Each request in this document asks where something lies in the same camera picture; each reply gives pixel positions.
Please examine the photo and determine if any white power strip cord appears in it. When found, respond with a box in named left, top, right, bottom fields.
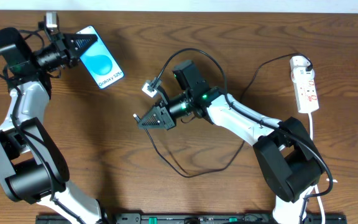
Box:
left=308, top=112, right=337, bottom=224

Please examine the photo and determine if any blue Galaxy smartphone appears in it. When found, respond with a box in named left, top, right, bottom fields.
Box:
left=77, top=26, right=124, bottom=89

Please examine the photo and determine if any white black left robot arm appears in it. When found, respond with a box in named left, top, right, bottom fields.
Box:
left=0, top=26, right=110, bottom=223

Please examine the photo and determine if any black charger cable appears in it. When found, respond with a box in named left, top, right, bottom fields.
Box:
left=132, top=53, right=314, bottom=179

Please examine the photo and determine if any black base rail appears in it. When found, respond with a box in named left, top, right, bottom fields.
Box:
left=35, top=213, right=347, bottom=224

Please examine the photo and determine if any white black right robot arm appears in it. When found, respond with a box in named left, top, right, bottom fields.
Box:
left=135, top=60, right=329, bottom=223

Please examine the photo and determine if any white power strip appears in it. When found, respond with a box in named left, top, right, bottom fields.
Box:
left=290, top=55, right=319, bottom=114

